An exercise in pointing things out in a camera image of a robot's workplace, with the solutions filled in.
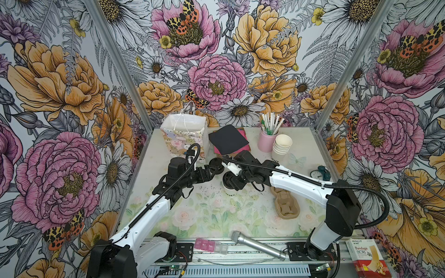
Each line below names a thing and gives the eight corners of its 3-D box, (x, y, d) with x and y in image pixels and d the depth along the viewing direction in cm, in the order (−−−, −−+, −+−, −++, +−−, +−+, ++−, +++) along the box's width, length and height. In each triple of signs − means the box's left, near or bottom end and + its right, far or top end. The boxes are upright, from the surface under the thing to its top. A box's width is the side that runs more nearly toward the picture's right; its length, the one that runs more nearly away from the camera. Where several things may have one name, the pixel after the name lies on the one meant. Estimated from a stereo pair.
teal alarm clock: (319, 187, 96) (327, 178, 89) (308, 176, 101) (314, 167, 94) (326, 183, 98) (333, 174, 91) (314, 172, 103) (321, 163, 95)
